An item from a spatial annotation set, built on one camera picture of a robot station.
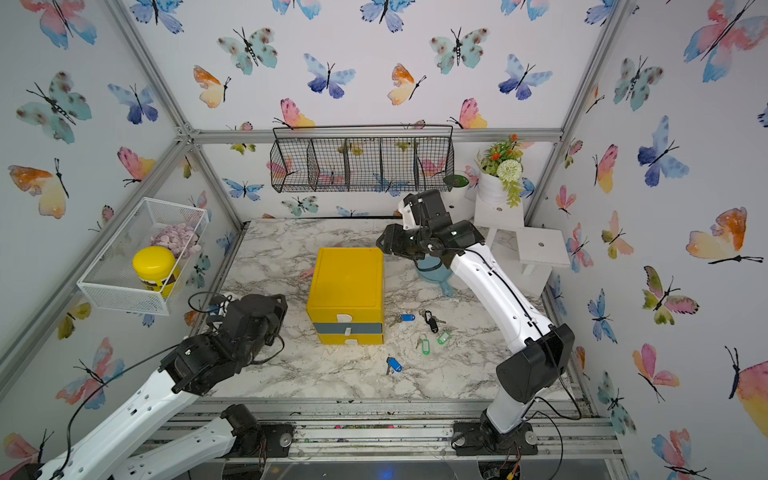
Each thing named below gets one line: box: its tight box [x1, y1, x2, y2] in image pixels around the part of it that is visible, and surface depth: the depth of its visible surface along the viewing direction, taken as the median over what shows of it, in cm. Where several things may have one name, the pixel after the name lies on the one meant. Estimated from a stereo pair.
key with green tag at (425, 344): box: [415, 333, 431, 356], surface depth 93 cm
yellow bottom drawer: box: [318, 333, 385, 345], surface depth 88 cm
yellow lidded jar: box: [132, 246, 180, 298], surface depth 66 cm
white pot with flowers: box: [475, 134, 525, 208], surface depth 87 cm
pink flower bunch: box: [150, 223, 202, 258], surface depth 71 cm
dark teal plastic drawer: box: [313, 322, 383, 334], surface depth 82 cm
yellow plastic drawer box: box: [306, 247, 385, 345], surface depth 80 cm
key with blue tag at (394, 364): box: [386, 356, 403, 375], surface depth 88 cm
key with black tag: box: [424, 310, 439, 333], surface depth 97 cm
